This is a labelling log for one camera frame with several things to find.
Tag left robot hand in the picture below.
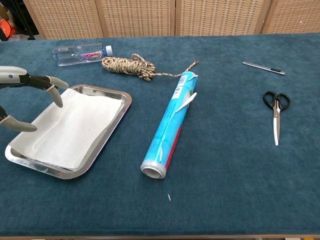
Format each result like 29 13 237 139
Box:
0 65 70 133

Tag white paper sheet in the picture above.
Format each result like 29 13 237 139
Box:
11 87 127 171

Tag silver metal tray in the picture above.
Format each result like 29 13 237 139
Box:
4 84 133 180

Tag black tripod stand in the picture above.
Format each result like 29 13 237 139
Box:
11 0 37 41

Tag orange object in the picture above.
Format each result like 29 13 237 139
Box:
0 18 17 38

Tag clear plastic water bottle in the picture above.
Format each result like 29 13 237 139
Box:
52 42 114 67

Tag wicker folding screen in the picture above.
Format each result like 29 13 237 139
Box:
22 0 320 40

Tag blue cling film roll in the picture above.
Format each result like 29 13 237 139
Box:
140 70 200 180

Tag teal carpet table cover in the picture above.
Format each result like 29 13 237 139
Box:
0 33 320 237

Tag silver and black pen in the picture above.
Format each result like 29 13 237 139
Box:
241 61 286 76

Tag braided camouflage rope bundle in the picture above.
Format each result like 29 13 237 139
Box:
101 53 200 83

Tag black handled scissors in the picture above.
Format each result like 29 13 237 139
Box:
262 90 292 147

